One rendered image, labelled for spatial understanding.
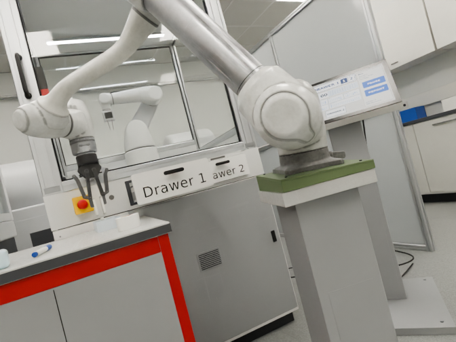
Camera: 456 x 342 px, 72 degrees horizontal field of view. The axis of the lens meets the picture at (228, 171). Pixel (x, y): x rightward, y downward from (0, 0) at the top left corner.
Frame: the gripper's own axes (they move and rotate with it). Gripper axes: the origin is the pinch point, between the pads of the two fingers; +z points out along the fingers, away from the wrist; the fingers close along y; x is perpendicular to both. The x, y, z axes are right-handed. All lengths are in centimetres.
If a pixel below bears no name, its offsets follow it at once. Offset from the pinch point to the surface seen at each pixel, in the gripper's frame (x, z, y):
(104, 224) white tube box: -9.0, 6.7, -0.5
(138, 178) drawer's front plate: -17.6, -6.0, 13.0
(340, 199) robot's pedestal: -64, 16, 56
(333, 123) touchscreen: -25, -10, 106
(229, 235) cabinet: 12, 30, 56
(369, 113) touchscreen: -37, -10, 116
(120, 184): 16.5, -6.9, 12.4
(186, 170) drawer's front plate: -19.5, -4.6, 30.4
